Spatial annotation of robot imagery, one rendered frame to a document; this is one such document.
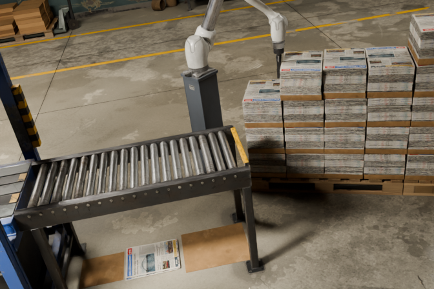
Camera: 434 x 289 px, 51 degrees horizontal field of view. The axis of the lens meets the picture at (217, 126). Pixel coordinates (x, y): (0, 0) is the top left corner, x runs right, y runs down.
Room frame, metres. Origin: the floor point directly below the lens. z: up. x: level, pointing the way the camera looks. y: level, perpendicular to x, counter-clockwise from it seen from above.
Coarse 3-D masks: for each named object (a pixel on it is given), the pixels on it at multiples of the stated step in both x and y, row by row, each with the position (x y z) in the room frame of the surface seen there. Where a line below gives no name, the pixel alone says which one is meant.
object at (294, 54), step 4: (284, 52) 3.17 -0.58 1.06; (288, 52) 3.15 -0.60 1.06; (292, 52) 3.14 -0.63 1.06; (296, 52) 3.13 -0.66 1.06; (300, 52) 3.12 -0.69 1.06; (304, 52) 3.11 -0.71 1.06; (308, 52) 3.10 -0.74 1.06; (312, 52) 3.09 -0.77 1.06; (316, 52) 3.08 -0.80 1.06; (320, 52) 3.07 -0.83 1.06; (284, 56) 3.09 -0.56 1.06; (288, 56) 3.08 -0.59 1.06; (292, 56) 3.07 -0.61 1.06; (296, 56) 3.06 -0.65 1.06; (300, 56) 3.05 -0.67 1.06; (304, 56) 3.04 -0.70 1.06; (308, 56) 3.03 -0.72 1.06; (312, 56) 3.02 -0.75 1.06; (316, 56) 3.01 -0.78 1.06; (320, 56) 3.00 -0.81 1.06
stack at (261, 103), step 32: (256, 96) 2.97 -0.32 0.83; (256, 128) 2.89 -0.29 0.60; (288, 128) 2.84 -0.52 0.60; (320, 128) 2.78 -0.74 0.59; (352, 128) 2.72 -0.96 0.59; (384, 128) 2.67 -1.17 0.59; (256, 160) 2.91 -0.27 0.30; (288, 160) 2.84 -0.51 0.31; (320, 160) 2.78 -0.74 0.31; (352, 160) 2.72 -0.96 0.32; (384, 160) 2.66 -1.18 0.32; (320, 192) 2.78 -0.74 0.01; (352, 192) 2.71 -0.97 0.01; (384, 192) 2.65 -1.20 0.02
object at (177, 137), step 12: (192, 132) 2.62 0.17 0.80; (204, 132) 2.60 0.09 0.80; (216, 132) 2.59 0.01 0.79; (228, 132) 2.60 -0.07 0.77; (132, 144) 2.57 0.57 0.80; (144, 144) 2.55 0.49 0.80; (168, 144) 2.56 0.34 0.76; (72, 156) 2.52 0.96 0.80; (108, 156) 2.53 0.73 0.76; (36, 168) 2.48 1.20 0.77; (48, 168) 2.49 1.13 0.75
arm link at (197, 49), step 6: (192, 36) 3.19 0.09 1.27; (198, 36) 3.17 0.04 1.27; (186, 42) 3.16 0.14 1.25; (192, 42) 3.12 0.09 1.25; (198, 42) 3.12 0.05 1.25; (204, 42) 3.16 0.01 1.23; (186, 48) 3.14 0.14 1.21; (192, 48) 3.11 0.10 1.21; (198, 48) 3.10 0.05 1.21; (204, 48) 3.13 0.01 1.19; (186, 54) 3.14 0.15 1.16; (192, 54) 3.10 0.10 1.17; (198, 54) 3.09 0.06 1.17; (204, 54) 3.12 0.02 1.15; (192, 60) 3.10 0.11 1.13; (198, 60) 3.09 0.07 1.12; (204, 60) 3.11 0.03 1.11; (192, 66) 3.10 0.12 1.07; (198, 66) 3.09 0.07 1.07; (204, 66) 3.11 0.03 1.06
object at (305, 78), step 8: (288, 64) 2.94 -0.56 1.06; (296, 64) 2.92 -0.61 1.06; (304, 64) 2.90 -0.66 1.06; (312, 64) 2.88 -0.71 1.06; (320, 64) 2.86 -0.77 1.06; (280, 72) 2.83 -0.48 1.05; (288, 72) 2.82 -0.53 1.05; (296, 72) 2.80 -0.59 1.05; (304, 72) 2.78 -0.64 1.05; (312, 72) 2.77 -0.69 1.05; (320, 72) 2.75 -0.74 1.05; (280, 80) 2.83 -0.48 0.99; (288, 80) 2.82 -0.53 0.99; (296, 80) 2.80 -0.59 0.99; (304, 80) 2.79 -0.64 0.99; (312, 80) 2.78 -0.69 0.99; (320, 80) 2.76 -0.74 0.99; (280, 88) 2.84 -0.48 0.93; (288, 88) 2.83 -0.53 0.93; (296, 88) 2.81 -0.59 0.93; (304, 88) 2.79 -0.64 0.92; (312, 88) 2.78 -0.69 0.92; (320, 88) 2.76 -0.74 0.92
